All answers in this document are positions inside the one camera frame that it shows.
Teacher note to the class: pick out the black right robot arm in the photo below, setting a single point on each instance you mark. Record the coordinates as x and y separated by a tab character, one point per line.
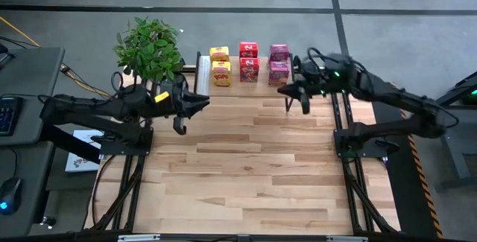
395	97

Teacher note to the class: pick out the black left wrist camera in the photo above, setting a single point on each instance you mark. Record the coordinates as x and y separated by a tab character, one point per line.
180	124

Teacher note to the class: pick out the black desk crossbar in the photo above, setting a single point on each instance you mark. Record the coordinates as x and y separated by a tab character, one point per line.
71	146

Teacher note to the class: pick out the black hazard-striped floor mat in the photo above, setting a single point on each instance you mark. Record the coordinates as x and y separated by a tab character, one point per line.
402	182

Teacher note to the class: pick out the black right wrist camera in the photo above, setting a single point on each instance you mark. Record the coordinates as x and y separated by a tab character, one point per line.
305	104

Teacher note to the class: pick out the purple Raisin Bran cereal box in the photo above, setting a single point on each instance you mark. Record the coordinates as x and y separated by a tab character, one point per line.
279	53
278	74

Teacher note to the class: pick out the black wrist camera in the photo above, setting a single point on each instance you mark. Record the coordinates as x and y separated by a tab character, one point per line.
305	104
180	124

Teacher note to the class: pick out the black aluminium mounting frame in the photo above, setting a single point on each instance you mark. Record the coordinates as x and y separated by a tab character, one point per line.
369	153
143	146

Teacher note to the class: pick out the desk caster wheel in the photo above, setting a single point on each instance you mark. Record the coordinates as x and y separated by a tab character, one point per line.
48	222

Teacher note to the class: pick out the green plant in black pot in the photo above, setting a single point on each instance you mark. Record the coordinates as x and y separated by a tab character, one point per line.
149	48

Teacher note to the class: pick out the black aluminium table rail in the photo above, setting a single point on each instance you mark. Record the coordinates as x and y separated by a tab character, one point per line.
205	239
189	69

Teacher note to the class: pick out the white paper sheet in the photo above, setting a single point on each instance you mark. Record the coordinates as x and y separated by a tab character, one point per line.
80	160

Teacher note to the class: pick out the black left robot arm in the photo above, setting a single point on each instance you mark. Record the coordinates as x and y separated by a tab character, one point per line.
82	104

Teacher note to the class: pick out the black keyboard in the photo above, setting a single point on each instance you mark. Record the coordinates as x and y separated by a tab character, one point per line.
9	117

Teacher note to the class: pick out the red cereal box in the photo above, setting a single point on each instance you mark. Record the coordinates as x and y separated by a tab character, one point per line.
249	70
248	49

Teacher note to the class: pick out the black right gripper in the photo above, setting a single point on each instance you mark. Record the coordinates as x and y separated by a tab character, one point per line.
316	80

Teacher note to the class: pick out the wooden shelf black metal frame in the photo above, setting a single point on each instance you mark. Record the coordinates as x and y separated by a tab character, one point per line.
242	91

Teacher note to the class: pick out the black computer mouse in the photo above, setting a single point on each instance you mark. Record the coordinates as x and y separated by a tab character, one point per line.
10	195

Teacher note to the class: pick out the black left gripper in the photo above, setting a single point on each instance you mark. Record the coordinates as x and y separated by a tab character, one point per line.
167	102

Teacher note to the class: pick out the grey metal stand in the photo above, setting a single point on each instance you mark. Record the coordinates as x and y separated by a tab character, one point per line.
456	160

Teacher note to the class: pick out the grey desk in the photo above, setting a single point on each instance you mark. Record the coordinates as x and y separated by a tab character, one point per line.
30	171
33	74

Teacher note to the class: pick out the yellow Corn Pops cereal box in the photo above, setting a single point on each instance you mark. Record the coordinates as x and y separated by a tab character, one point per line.
219	53
221	74

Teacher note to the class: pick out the silver bracket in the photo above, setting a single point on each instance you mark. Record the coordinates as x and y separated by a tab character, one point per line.
138	238
346	239

